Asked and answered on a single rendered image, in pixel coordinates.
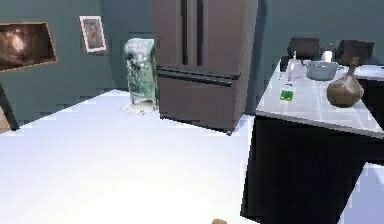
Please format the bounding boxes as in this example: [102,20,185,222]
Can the black kitchen counter cabinet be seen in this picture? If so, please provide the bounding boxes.
[240,59,384,224]

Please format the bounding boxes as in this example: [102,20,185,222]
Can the brown fridge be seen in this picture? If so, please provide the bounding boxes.
[151,0,259,136]

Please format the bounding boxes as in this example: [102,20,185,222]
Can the green glassy bin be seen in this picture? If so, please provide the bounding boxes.
[122,37,158,110]

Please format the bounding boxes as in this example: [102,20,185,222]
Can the white soap bottle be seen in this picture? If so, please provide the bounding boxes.
[287,50,301,82]

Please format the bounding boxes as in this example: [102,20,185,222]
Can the white framed portrait picture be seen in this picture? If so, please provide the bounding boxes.
[78,15,108,54]

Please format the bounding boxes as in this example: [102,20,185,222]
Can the brown round vase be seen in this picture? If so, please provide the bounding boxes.
[326,56,365,109]

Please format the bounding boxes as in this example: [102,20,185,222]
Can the dark brown box appliance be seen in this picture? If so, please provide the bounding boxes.
[335,39,376,66]

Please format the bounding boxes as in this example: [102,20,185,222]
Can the brown framed dark picture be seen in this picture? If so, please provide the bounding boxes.
[0,21,59,73]

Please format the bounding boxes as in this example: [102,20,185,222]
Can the black fridge drawer handle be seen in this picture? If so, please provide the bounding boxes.
[155,68,241,88]

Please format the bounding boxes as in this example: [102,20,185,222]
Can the black fridge handle bar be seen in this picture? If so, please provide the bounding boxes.
[180,0,189,66]
[196,0,205,67]

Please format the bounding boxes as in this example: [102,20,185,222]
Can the black door frame post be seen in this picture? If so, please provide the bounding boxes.
[0,83,20,132]

